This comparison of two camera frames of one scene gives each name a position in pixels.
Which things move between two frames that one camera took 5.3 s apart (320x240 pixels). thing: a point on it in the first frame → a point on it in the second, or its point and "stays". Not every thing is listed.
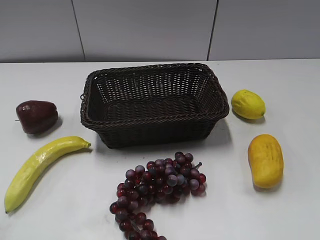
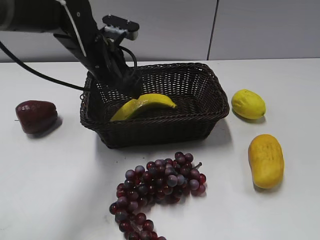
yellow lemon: (248, 105) stays
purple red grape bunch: (162, 181) stays
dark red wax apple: (36, 116) stays
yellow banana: (28, 172) → (125, 112)
